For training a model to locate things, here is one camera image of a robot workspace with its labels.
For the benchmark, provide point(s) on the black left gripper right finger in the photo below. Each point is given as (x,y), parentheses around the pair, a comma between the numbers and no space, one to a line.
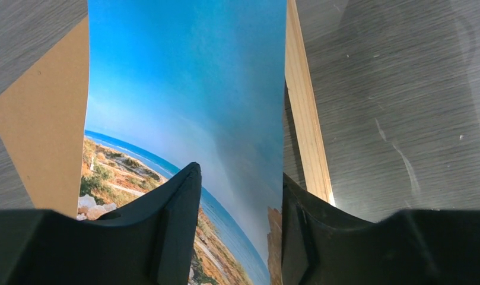
(322,244)

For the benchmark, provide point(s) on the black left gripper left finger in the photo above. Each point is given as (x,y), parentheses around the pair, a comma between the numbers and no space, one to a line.
(148,241)

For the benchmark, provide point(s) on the light wooden picture frame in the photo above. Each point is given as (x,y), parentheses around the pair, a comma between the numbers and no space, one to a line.
(304,110)

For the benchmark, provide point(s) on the landscape photo print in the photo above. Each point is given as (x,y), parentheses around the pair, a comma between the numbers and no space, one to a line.
(175,82)

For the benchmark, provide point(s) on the clear acrylic sheet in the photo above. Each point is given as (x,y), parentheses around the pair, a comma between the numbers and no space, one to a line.
(397,86)

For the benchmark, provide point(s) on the brown cardboard backing board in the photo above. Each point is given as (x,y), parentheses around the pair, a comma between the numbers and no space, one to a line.
(42,117)

